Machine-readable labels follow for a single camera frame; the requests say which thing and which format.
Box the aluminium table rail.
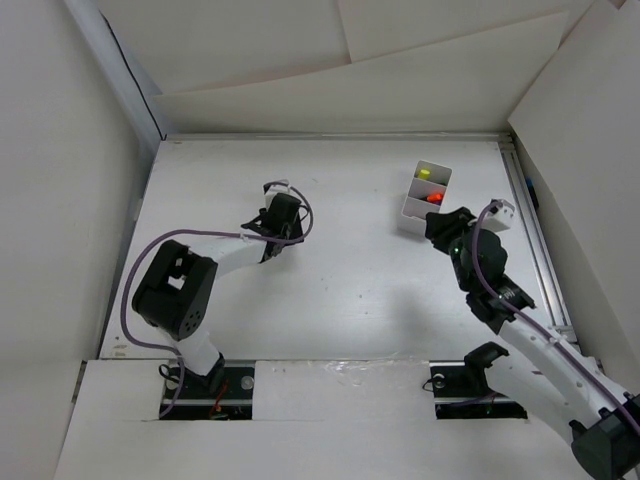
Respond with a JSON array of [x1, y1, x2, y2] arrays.
[[498, 134, 579, 346]]

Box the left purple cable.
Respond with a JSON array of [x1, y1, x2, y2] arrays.
[[119, 180, 314, 420]]

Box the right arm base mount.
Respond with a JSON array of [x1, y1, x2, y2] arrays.
[[422, 342, 528, 420]]

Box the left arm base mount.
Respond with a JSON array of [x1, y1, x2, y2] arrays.
[[158, 358, 256, 421]]

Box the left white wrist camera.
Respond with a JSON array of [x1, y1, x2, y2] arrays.
[[263, 180, 294, 207]]

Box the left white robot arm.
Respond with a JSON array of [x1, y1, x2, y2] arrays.
[[131, 191, 312, 397]]

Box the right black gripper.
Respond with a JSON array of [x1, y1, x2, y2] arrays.
[[425, 206, 489, 292]]

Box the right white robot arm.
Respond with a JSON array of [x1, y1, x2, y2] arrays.
[[425, 200, 639, 479]]

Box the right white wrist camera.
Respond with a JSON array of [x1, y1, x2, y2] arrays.
[[482, 199, 516, 233]]

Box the white pen holder box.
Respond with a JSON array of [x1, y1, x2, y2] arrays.
[[397, 160, 452, 237]]

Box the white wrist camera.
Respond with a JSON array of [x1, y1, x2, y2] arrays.
[[482, 199, 516, 233], [263, 180, 294, 207]]

